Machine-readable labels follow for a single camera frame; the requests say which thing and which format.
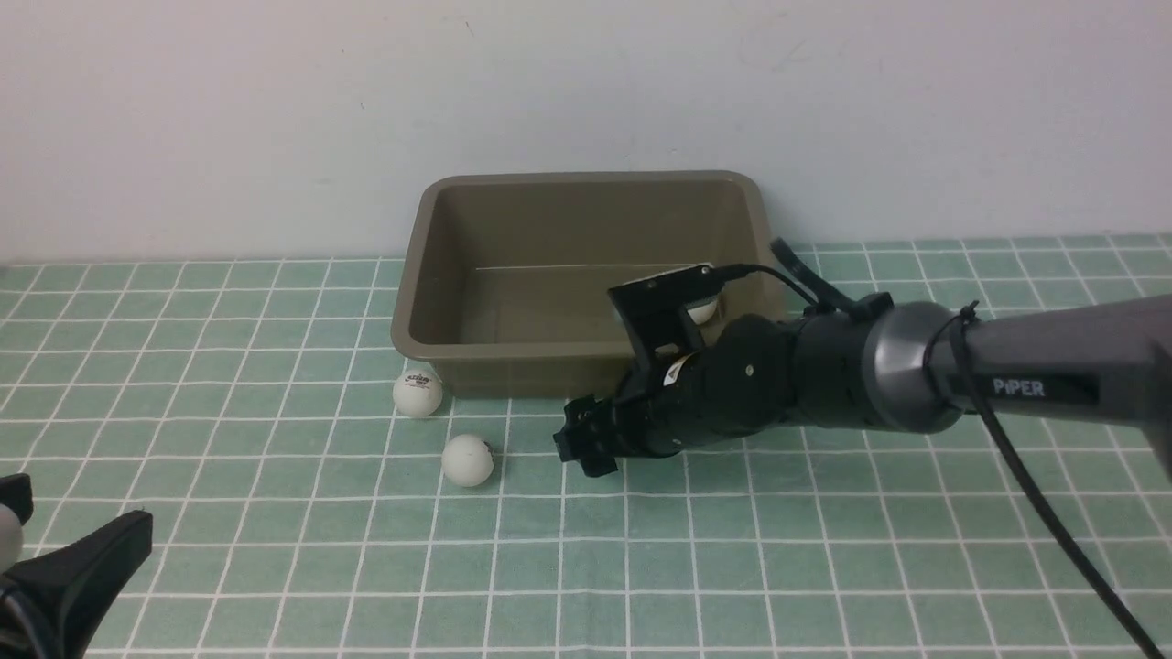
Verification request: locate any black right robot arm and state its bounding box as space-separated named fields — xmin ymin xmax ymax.
xmin=554 ymin=295 xmax=1171 ymax=477

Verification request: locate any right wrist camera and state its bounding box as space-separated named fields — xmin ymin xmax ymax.
xmin=607 ymin=264 xmax=723 ymax=371

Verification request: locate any green checkered tablecloth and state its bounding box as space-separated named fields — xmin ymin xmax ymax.
xmin=1 ymin=257 xmax=1138 ymax=658

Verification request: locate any white ball with logo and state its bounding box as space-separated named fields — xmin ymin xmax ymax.
xmin=391 ymin=368 xmax=445 ymax=417

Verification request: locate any brown plastic bin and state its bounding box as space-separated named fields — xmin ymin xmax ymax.
xmin=390 ymin=170 xmax=775 ymax=400

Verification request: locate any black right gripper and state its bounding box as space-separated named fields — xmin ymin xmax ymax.
xmin=553 ymin=349 xmax=779 ymax=478

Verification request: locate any black right camera cable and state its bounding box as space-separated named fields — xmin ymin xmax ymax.
xmin=714 ymin=238 xmax=1168 ymax=659

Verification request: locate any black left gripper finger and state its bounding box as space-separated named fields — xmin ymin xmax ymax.
xmin=1 ymin=512 xmax=154 ymax=658

